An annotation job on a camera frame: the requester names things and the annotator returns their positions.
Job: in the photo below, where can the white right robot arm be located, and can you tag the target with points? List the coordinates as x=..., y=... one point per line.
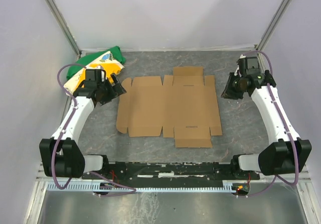
x=286, y=152

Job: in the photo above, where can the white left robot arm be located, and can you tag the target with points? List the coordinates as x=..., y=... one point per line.
x=60, y=154

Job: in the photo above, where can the aluminium frame rail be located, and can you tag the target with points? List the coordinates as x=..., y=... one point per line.
x=175, y=176

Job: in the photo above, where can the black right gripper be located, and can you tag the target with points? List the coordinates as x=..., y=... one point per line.
x=231, y=86

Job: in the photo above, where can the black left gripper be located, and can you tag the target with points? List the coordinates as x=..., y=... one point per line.
x=113, y=88

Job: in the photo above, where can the light blue slotted cable duct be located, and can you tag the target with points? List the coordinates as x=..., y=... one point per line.
x=104, y=187

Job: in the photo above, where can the brown cardboard box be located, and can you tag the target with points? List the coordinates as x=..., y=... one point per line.
x=182, y=106

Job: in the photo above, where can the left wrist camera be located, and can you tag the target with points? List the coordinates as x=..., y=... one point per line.
x=94, y=77

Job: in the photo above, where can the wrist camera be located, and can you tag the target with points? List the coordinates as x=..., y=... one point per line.
x=248, y=66
x=94, y=77

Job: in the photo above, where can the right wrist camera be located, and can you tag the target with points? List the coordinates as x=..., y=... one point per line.
x=248, y=66

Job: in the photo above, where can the green yellow white cloth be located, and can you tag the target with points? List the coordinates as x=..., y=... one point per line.
x=111, y=60

